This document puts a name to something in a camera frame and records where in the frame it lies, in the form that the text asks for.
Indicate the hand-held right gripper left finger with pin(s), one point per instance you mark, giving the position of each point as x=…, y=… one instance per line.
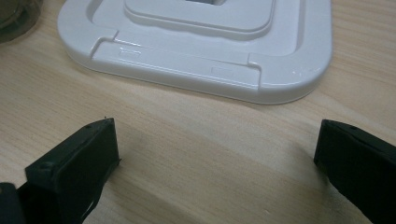
x=74, y=168

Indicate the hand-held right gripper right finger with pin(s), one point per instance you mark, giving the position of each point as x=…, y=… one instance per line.
x=358, y=165

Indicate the grey translucent storage box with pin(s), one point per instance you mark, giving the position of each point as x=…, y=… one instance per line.
x=15, y=18

